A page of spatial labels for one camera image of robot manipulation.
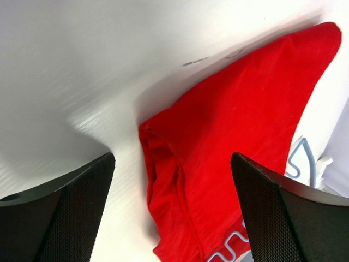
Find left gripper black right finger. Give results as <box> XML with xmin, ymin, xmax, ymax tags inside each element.
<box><xmin>231</xmin><ymin>152</ymin><xmax>348</xmax><ymax>261</ymax></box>

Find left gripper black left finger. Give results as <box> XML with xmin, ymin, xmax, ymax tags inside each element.
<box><xmin>1</xmin><ymin>153</ymin><xmax>115</xmax><ymax>261</ymax></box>

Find light blue hanger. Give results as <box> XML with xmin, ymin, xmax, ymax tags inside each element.
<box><xmin>207</xmin><ymin>136</ymin><xmax>333</xmax><ymax>261</ymax></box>

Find red trousers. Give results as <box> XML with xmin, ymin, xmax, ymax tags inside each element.
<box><xmin>139</xmin><ymin>22</ymin><xmax>342</xmax><ymax>261</ymax></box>

